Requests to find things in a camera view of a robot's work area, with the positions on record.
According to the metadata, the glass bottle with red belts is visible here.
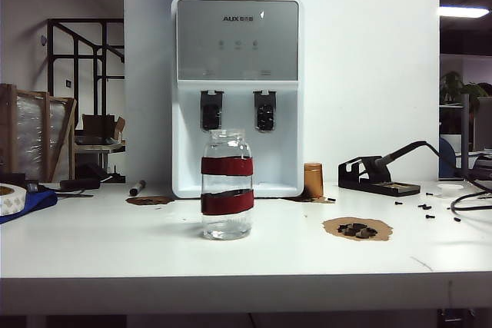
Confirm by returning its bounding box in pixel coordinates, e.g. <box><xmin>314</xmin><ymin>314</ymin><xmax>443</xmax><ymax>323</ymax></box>
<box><xmin>200</xmin><ymin>128</ymin><xmax>254</xmax><ymax>240</ymax></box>

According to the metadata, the black dispenser tap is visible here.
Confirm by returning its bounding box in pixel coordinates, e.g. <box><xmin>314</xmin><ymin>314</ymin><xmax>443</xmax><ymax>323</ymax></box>
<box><xmin>252</xmin><ymin>89</ymin><xmax>278</xmax><ymax>133</ymax></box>
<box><xmin>199</xmin><ymin>89</ymin><xmax>224</xmax><ymax>131</ymax></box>

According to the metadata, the white AUX water dispenser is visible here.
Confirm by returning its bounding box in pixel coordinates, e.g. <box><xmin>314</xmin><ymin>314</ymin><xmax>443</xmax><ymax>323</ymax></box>
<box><xmin>171</xmin><ymin>0</ymin><xmax>304</xmax><ymax>199</ymax></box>

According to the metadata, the orange brown cylinder cap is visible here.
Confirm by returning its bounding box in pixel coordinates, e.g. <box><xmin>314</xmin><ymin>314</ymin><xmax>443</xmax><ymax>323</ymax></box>
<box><xmin>304</xmin><ymin>162</ymin><xmax>324</xmax><ymax>198</ymax></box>

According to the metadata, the brown stain patch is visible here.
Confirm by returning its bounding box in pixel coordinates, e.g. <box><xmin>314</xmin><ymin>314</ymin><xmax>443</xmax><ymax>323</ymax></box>
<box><xmin>125</xmin><ymin>195</ymin><xmax>176</xmax><ymax>207</ymax></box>

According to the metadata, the black marker pen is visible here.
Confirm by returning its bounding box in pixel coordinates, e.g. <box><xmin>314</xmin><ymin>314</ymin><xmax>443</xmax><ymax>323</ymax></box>
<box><xmin>129</xmin><ymin>179</ymin><xmax>148</xmax><ymax>197</ymax></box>

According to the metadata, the pile of black chips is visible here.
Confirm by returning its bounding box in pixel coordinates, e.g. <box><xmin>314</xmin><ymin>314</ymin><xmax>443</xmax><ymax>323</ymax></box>
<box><xmin>337</xmin><ymin>223</ymin><xmax>378</xmax><ymax>238</ymax></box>

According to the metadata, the black soldering iron stand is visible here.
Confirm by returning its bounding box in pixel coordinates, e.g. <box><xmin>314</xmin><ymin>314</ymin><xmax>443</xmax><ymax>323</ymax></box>
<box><xmin>337</xmin><ymin>155</ymin><xmax>421</xmax><ymax>197</ymax></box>

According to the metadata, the brown cardboard box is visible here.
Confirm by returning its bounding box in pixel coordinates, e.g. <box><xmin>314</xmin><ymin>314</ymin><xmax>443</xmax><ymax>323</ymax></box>
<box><xmin>81</xmin><ymin>114</ymin><xmax>126</xmax><ymax>143</ymax></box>

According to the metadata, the black soldering iron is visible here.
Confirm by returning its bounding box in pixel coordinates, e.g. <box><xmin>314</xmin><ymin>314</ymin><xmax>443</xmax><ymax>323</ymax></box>
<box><xmin>371</xmin><ymin>140</ymin><xmax>439</xmax><ymax>171</ymax></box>

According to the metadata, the round brown paper patch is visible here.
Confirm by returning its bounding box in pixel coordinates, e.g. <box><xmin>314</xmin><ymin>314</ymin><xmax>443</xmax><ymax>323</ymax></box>
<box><xmin>321</xmin><ymin>216</ymin><xmax>394</xmax><ymax>243</ymax></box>

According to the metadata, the blue chair back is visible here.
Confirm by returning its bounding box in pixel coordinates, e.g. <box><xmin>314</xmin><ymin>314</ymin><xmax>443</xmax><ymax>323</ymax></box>
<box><xmin>439</xmin><ymin>137</ymin><xmax>457</xmax><ymax>180</ymax></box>

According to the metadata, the small white roll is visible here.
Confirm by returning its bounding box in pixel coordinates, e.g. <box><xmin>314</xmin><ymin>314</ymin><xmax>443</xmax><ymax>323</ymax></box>
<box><xmin>437</xmin><ymin>184</ymin><xmax>465</xmax><ymax>198</ymax></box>

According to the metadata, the green potted plant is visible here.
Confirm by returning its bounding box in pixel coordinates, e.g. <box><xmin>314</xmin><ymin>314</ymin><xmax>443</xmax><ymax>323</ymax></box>
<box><xmin>440</xmin><ymin>70</ymin><xmax>492</xmax><ymax>104</ymax></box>

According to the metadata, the blue cloth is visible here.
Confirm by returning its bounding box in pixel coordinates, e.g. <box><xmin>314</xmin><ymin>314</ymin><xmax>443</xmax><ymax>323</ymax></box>
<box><xmin>0</xmin><ymin>189</ymin><xmax>58</xmax><ymax>225</ymax></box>

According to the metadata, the grey metal pole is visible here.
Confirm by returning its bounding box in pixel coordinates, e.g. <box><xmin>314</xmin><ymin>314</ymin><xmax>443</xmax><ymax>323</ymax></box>
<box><xmin>460</xmin><ymin>93</ymin><xmax>470</xmax><ymax>179</ymax></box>

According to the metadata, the black desk device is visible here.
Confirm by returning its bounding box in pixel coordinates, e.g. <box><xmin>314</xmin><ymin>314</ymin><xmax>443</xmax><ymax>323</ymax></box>
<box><xmin>470</xmin><ymin>154</ymin><xmax>492</xmax><ymax>181</ymax></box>

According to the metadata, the grey monitor back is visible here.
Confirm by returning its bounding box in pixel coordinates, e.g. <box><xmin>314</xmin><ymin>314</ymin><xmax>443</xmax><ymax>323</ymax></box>
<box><xmin>473</xmin><ymin>96</ymin><xmax>492</xmax><ymax>152</ymax></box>

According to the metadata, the white tape roll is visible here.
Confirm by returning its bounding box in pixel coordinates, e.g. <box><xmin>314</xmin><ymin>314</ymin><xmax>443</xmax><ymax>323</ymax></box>
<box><xmin>0</xmin><ymin>183</ymin><xmax>28</xmax><ymax>217</ymax></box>

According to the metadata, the ceiling light panel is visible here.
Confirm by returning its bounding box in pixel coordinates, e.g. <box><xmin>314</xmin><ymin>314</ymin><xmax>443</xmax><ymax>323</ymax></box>
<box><xmin>438</xmin><ymin>5</ymin><xmax>490</xmax><ymax>19</ymax></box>

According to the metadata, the black power cable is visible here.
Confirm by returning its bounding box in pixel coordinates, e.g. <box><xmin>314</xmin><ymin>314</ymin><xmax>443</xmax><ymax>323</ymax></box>
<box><xmin>424</xmin><ymin>141</ymin><xmax>492</xmax><ymax>213</ymax></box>

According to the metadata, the wooden crate frame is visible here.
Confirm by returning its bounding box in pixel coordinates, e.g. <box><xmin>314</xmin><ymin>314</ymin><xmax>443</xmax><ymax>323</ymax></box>
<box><xmin>0</xmin><ymin>83</ymin><xmax>78</xmax><ymax>185</ymax></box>

